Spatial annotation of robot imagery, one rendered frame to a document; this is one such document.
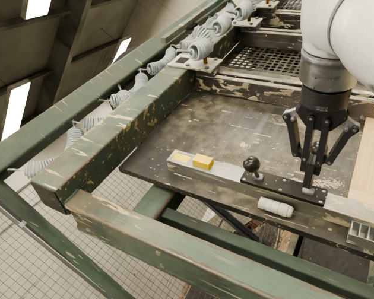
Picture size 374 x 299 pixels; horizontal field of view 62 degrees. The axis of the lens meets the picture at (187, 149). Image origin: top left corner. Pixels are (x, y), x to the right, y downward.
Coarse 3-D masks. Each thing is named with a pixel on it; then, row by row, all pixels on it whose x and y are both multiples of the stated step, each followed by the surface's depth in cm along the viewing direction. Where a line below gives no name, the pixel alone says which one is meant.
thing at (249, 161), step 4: (248, 156) 69; (252, 156) 68; (244, 160) 69; (248, 160) 68; (252, 160) 67; (256, 160) 67; (244, 164) 68; (248, 164) 67; (252, 164) 67; (256, 164) 67; (244, 168) 69; (248, 168) 68; (252, 168) 67; (256, 168) 68; (248, 172) 69; (252, 172) 68; (256, 172) 73; (252, 176) 78; (256, 176) 76; (260, 176) 77; (264, 176) 78; (260, 180) 77
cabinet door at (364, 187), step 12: (372, 120) 94; (372, 132) 90; (360, 144) 87; (372, 144) 87; (360, 156) 84; (372, 156) 83; (360, 168) 80; (372, 168) 80; (360, 180) 77; (372, 180) 77; (348, 192) 76; (360, 192) 75; (372, 192) 74; (372, 204) 72
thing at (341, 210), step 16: (192, 176) 87; (208, 176) 83; (224, 176) 81; (240, 176) 80; (240, 192) 81; (256, 192) 78; (272, 192) 75; (304, 208) 73; (320, 208) 71; (336, 208) 70; (352, 208) 69; (368, 208) 69; (368, 224) 67
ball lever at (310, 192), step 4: (312, 144) 70; (316, 144) 69; (312, 148) 69; (316, 148) 68; (312, 152) 70; (316, 152) 69; (312, 184) 72; (304, 188) 72; (312, 188) 72; (304, 192) 72; (308, 192) 72; (312, 192) 71
